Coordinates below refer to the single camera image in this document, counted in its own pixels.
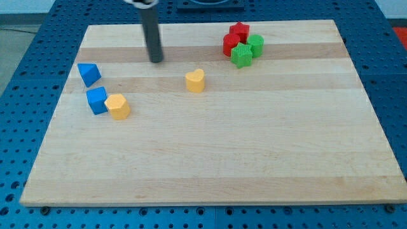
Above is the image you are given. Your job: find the blue cube block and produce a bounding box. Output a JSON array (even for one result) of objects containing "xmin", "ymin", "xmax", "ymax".
[{"xmin": 86, "ymin": 87, "xmax": 107, "ymax": 115}]

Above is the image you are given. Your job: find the white ring rod collar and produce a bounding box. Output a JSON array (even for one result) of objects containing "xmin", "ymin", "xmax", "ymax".
[{"xmin": 123, "ymin": 0, "xmax": 159, "ymax": 9}]

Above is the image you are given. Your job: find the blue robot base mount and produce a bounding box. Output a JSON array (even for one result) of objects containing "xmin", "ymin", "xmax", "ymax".
[{"xmin": 176, "ymin": 0, "xmax": 245, "ymax": 12}]

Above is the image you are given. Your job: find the green star block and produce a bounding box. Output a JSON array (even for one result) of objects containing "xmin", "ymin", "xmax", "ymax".
[{"xmin": 230, "ymin": 43, "xmax": 252, "ymax": 69}]

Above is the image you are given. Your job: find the red star block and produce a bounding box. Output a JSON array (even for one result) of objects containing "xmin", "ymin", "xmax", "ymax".
[{"xmin": 229, "ymin": 22, "xmax": 250, "ymax": 44}]

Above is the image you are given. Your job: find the blue triangle block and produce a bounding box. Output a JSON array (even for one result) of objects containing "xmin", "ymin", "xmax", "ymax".
[{"xmin": 78, "ymin": 63, "xmax": 101, "ymax": 87}]

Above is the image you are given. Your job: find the yellow heart block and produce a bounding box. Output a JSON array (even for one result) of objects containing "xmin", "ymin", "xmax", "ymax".
[{"xmin": 185, "ymin": 69, "xmax": 205, "ymax": 93}]

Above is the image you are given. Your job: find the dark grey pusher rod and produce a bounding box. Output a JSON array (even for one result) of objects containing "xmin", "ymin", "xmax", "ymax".
[{"xmin": 139, "ymin": 1, "xmax": 163, "ymax": 63}]

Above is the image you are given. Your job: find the red cylinder block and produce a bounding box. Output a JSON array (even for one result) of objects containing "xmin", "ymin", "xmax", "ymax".
[{"xmin": 223, "ymin": 34, "xmax": 240, "ymax": 57}]

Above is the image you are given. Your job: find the yellow hexagon block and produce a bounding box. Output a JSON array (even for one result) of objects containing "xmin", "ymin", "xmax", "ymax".
[{"xmin": 104, "ymin": 94, "xmax": 131, "ymax": 120}]

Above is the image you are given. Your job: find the light wooden board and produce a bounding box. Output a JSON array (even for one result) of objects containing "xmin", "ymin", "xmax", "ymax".
[{"xmin": 20, "ymin": 20, "xmax": 406, "ymax": 207}]

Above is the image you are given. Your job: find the green cylinder block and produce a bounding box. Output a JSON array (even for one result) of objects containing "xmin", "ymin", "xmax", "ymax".
[{"xmin": 247, "ymin": 34, "xmax": 264, "ymax": 58}]

